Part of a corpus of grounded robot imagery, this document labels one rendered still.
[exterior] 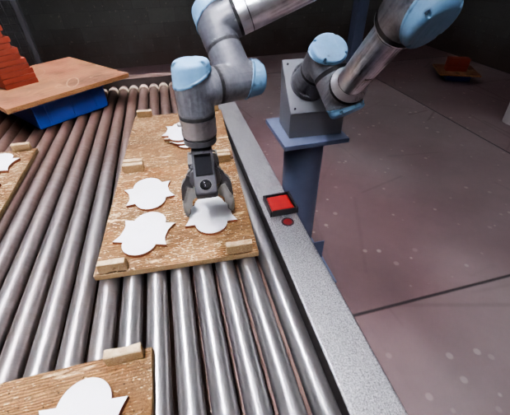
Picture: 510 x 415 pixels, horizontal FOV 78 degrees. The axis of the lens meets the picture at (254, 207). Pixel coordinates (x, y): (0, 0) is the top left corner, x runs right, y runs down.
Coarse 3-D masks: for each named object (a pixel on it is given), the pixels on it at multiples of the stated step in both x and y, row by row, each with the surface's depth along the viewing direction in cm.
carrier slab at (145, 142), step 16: (144, 128) 119; (160, 128) 119; (224, 128) 118; (128, 144) 110; (144, 144) 109; (160, 144) 109; (224, 144) 108; (144, 160) 101; (160, 160) 101; (176, 160) 101
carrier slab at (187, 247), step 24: (168, 168) 97; (120, 192) 88; (240, 192) 87; (120, 216) 80; (168, 216) 80; (240, 216) 79; (168, 240) 73; (192, 240) 73; (216, 240) 73; (144, 264) 67; (168, 264) 67; (192, 264) 69
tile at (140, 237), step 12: (144, 216) 78; (156, 216) 78; (132, 228) 75; (144, 228) 75; (156, 228) 75; (168, 228) 75; (120, 240) 72; (132, 240) 72; (144, 240) 72; (156, 240) 72; (132, 252) 69; (144, 252) 69
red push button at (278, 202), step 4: (276, 196) 86; (280, 196) 86; (284, 196) 86; (268, 200) 85; (272, 200) 85; (276, 200) 85; (280, 200) 85; (284, 200) 85; (288, 200) 85; (272, 204) 84; (276, 204) 84; (280, 204) 84; (284, 204) 84; (288, 204) 84; (272, 208) 82; (276, 208) 82; (280, 208) 82; (284, 208) 82
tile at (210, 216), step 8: (200, 200) 83; (208, 200) 83; (216, 200) 83; (192, 208) 80; (200, 208) 80; (208, 208) 80; (216, 208) 80; (224, 208) 80; (192, 216) 78; (200, 216) 78; (208, 216) 78; (216, 216) 78; (224, 216) 78; (232, 216) 78; (192, 224) 76; (200, 224) 76; (208, 224) 76; (216, 224) 76; (224, 224) 76; (200, 232) 74; (208, 232) 74; (216, 232) 74
